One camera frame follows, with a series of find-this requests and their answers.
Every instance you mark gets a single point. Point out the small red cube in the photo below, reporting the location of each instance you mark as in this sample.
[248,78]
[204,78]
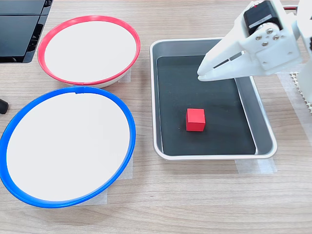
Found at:
[195,120]

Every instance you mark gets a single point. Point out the black tray mat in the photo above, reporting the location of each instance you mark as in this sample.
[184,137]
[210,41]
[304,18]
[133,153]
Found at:
[219,117]

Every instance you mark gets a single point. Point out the steel tray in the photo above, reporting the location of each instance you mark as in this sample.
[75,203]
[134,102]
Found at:
[262,126]

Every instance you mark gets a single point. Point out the translucent tape patch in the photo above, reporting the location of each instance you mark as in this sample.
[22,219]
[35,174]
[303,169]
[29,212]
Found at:
[126,76]
[256,167]
[122,174]

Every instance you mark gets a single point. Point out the white plate with red rim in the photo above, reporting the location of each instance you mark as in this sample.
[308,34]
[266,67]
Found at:
[90,51]

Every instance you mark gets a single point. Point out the white plate with blue rim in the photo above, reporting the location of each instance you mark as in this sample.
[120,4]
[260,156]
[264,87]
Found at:
[68,146]

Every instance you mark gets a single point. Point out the black flat device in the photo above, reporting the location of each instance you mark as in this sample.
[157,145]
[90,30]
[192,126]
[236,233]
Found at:
[17,36]

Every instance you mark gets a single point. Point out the small black rounded object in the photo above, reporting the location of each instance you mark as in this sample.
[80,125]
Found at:
[3,106]

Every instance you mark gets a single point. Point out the pale perforated base plate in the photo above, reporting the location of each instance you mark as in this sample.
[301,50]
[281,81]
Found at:
[293,75]

